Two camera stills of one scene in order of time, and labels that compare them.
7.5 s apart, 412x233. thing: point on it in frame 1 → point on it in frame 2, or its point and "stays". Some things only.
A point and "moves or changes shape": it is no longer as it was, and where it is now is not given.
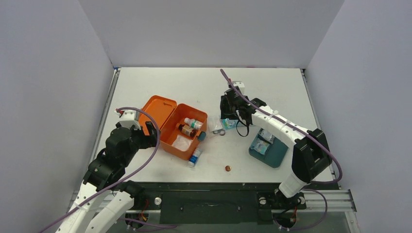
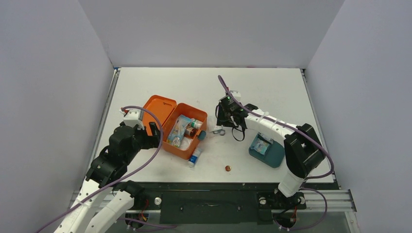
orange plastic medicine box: (180, 125) stays
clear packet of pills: (259, 145) stays
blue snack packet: (229, 124) moves or changes shape
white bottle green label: (193, 123) stays
